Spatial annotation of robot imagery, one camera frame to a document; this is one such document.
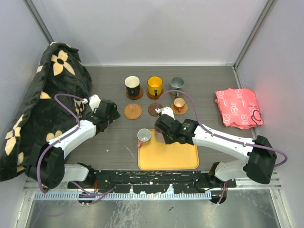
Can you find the dark walnut coaster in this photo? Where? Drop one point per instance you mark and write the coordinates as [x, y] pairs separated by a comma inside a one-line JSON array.
[[152, 107]]

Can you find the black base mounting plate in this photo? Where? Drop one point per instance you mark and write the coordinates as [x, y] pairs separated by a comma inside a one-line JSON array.
[[150, 181]]

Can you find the grey mug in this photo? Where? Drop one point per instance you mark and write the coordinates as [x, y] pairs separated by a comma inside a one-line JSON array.
[[176, 83]]

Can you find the yellow plastic tray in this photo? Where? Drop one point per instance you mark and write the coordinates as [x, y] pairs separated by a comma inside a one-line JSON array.
[[156, 156]]

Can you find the pink patterned plastic package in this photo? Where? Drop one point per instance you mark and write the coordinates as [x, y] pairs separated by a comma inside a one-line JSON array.
[[238, 108]]

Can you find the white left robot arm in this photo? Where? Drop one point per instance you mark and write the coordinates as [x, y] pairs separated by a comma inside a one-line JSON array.
[[47, 159]]

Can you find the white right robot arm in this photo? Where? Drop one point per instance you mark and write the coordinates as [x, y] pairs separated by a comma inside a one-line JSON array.
[[255, 158]]

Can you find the large white mug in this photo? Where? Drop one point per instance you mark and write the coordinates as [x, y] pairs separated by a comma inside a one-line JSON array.
[[132, 84]]

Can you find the black floral plush blanket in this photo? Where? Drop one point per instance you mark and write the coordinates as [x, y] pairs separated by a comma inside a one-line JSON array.
[[49, 108]]

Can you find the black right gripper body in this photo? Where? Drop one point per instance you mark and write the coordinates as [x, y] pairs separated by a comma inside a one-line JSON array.
[[169, 138]]

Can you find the dark brown ringed coaster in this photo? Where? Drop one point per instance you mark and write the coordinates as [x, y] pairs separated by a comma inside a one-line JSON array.
[[154, 97]]

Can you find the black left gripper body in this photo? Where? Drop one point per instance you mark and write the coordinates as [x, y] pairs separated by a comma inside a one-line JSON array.
[[114, 116]]

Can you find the light woven coaster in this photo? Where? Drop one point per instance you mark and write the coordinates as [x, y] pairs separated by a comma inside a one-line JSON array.
[[133, 111]]

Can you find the yellow mug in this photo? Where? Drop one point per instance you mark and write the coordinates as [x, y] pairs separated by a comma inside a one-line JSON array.
[[155, 85]]

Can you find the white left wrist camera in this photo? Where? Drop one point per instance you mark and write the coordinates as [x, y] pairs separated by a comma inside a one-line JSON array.
[[93, 101]]

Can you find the light wooden coaster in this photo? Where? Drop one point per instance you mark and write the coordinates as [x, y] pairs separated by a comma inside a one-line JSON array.
[[183, 111]]

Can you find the small orange cup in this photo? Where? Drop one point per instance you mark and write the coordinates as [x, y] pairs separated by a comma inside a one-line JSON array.
[[179, 104]]

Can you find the purple glass mug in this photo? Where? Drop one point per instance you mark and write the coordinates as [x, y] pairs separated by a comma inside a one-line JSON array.
[[159, 135]]

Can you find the small white mug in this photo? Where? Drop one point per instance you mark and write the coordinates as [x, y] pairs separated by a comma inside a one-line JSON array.
[[144, 135]]

